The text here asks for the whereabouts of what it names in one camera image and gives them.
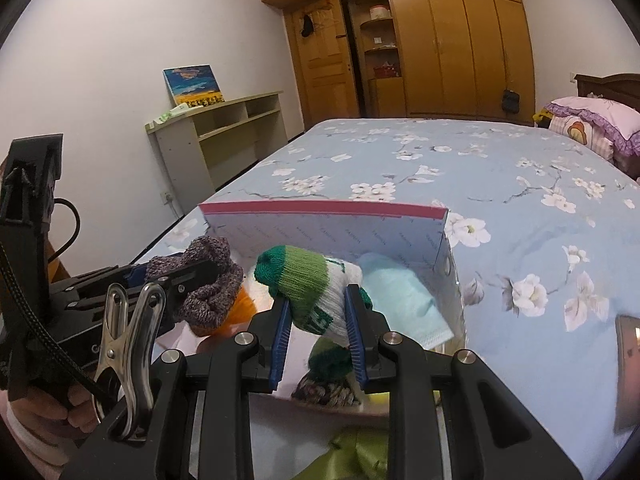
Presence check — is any purple knit sock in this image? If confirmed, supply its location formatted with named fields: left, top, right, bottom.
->
left=145, top=236, right=244, bottom=328

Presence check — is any orange knit item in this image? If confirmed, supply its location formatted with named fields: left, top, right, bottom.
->
left=192, top=285, right=258, bottom=338

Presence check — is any red cardboard box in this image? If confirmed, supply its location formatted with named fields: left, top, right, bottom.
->
left=150, top=199, right=468, bottom=411

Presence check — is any green white knit sock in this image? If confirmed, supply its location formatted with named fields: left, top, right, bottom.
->
left=254, top=245, right=373, bottom=396

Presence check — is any wooden wardrobe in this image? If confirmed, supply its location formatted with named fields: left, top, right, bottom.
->
left=257, top=0, right=536, bottom=122

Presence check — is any blue and yellow painting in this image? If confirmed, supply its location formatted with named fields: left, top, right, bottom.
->
left=163, top=64, right=224, bottom=108

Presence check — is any tan flat rectangular object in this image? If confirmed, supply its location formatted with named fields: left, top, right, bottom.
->
left=614, top=314, right=640, bottom=433

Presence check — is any thin black cable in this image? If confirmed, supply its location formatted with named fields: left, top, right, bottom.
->
left=50, top=198, right=82, bottom=263

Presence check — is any patterned fabric pouch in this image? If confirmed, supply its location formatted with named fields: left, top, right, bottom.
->
left=292, top=375, right=361, bottom=407

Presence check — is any person's left forearm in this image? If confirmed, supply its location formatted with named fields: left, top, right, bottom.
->
left=0, top=400, right=78, bottom=480

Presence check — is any person's left hand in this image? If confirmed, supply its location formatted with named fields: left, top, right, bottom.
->
left=7, top=367, right=103, bottom=436

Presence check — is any black braided cable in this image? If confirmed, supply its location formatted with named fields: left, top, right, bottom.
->
left=0, top=240, right=103, bottom=398

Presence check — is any green white packet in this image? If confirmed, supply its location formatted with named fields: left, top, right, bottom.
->
left=152, top=104, right=193, bottom=126

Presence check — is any cartoon print pillow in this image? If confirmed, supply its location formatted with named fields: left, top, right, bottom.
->
left=547, top=115, right=617, bottom=162

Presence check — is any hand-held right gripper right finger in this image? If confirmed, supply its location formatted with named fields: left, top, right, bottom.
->
left=344, top=284, right=583, bottom=480

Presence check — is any blue floral bed sheet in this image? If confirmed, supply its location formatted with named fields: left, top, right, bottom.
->
left=135, top=119, right=640, bottom=480

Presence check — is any light blue towel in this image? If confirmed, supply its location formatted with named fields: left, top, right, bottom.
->
left=357, top=252, right=456, bottom=348

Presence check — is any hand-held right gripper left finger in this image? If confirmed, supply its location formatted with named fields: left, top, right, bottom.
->
left=60, top=297, right=293, bottom=480

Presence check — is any wooden door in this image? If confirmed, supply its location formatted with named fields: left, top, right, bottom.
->
left=284, top=0, right=362, bottom=133

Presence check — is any beige desk with shelves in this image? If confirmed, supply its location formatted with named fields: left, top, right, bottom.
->
left=145, top=91, right=288, bottom=211

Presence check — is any green satin cloth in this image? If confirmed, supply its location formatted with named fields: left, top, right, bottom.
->
left=292, top=425, right=391, bottom=480

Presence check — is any purple frilled pillow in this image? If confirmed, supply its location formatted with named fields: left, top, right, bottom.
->
left=544, top=96, right=640, bottom=157

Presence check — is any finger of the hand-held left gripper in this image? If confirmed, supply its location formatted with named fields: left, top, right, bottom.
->
left=52, top=259, right=222, bottom=337
left=70, top=265, right=149, bottom=302

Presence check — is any metal spring clip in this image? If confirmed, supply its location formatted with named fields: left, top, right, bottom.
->
left=95, top=282, right=167, bottom=442

